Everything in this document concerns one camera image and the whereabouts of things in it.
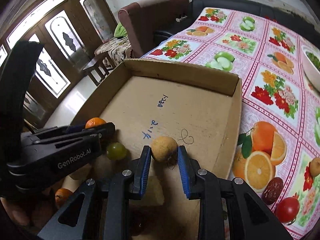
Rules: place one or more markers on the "brown kiwi fruit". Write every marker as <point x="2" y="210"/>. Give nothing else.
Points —
<point x="315" y="167"/>

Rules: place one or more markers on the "white bowl of greens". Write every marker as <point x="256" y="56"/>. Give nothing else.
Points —
<point x="310" y="59"/>

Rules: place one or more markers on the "small brown longan fruit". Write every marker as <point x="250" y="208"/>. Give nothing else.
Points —
<point x="163" y="148"/>

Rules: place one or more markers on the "person left hand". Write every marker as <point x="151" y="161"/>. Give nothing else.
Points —
<point x="15" y="213"/>

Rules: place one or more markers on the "green cloth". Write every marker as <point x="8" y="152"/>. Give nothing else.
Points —
<point x="120" y="31"/>

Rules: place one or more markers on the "orange mandarin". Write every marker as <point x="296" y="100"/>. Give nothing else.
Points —
<point x="61" y="196"/>
<point x="93" y="122"/>

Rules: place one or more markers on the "wooden door with glass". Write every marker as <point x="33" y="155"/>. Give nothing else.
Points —
<point x="70" y="31"/>

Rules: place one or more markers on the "dried red date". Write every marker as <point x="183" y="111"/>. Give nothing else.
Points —
<point x="273" y="190"/>

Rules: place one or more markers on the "green grape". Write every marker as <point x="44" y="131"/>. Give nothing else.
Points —
<point x="116" y="151"/>

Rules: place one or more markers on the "cardboard tray box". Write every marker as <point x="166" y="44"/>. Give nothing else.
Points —
<point x="197" y="106"/>

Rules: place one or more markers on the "red tomato upper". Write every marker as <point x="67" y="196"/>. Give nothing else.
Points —
<point x="287" y="209"/>

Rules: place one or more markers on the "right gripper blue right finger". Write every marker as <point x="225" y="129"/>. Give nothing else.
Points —
<point x="192" y="187"/>

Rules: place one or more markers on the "floral fruit print tablecloth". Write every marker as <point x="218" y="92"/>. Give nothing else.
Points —
<point x="280" y="108"/>

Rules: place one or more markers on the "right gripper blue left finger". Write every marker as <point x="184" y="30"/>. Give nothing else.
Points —
<point x="140" y="168"/>

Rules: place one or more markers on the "brown armchair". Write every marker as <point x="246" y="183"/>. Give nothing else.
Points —
<point x="143" y="17"/>

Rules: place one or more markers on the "black leather sofa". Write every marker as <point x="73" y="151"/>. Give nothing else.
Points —
<point x="288" y="19"/>

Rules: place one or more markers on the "patterned cushioned seat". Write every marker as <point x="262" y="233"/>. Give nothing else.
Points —
<point x="118" y="49"/>

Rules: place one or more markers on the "wooden stool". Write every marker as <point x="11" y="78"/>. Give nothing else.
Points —
<point x="96" y="64"/>

